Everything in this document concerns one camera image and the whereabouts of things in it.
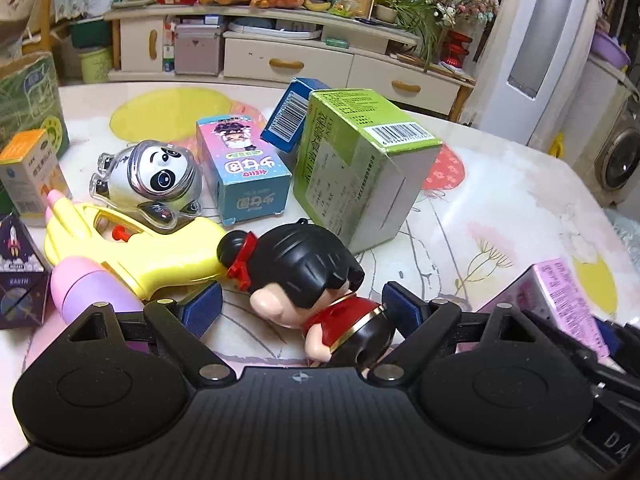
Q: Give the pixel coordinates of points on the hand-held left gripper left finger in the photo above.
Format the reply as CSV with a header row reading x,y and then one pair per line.
x,y
202,310

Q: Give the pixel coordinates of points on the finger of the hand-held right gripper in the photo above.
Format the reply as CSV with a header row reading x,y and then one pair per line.
x,y
560,330

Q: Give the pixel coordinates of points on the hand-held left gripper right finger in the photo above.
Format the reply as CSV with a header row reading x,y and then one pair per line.
x,y
402,307

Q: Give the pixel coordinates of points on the black-haired red-dress doll figure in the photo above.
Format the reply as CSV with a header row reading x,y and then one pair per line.
x,y
300,265

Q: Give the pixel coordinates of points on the large green cardboard box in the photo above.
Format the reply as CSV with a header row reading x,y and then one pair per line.
x,y
27,105

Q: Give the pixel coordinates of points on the pink flat box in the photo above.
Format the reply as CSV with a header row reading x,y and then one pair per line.
x,y
560,295

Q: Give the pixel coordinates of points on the yellow pink toy water gun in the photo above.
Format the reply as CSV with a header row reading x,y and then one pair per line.
x,y
150,255

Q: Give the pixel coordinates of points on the printed table cover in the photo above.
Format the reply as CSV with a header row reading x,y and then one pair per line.
x,y
500,210

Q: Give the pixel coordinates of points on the panda mascot toy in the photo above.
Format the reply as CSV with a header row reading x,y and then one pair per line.
x,y
150,175

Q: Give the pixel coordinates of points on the pink blue cartoon box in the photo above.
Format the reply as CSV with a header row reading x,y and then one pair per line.
x,y
245,170

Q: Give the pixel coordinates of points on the green medicine box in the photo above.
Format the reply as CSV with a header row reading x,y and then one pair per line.
x,y
350,170

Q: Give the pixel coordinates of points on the dark rocket print box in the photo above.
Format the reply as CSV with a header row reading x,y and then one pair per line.
x,y
20,270

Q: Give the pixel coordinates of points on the washing machine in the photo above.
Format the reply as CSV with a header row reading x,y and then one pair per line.
x,y
615,150

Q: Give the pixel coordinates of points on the blue barcode box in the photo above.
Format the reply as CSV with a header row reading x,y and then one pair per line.
x,y
287,115

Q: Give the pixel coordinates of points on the small orange white box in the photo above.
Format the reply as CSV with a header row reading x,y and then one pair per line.
x,y
30,175

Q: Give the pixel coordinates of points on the pink storage box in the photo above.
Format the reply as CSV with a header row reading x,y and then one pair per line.
x,y
197,52

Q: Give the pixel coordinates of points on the cream TV cabinet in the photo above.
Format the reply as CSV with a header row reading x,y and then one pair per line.
x,y
250,55

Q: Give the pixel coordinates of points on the red vase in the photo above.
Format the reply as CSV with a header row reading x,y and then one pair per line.
x,y
456,50

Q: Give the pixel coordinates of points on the green waste bin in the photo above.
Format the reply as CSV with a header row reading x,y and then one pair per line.
x,y
95,66

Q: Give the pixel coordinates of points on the small green tin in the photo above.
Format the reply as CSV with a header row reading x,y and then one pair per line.
x,y
337,41

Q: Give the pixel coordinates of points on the purple basin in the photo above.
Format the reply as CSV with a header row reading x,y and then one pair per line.
x,y
607,50

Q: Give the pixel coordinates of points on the potted spider plant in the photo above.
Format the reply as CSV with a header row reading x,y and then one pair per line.
x,y
415,20

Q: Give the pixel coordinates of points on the white round tray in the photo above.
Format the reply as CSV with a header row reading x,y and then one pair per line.
x,y
275,27

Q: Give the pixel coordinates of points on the white standing air conditioner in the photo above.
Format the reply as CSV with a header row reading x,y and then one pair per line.
x,y
545,35

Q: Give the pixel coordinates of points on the bunch of bananas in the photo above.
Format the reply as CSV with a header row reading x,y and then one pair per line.
x,y
317,5

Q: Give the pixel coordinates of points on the wooden chair with lace cover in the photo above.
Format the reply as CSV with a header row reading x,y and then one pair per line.
x,y
55,10

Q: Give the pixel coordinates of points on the beige tote bag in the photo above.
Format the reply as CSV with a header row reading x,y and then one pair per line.
x,y
17,0

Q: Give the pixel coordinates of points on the gold picture frame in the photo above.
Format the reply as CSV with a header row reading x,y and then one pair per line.
x,y
361,1

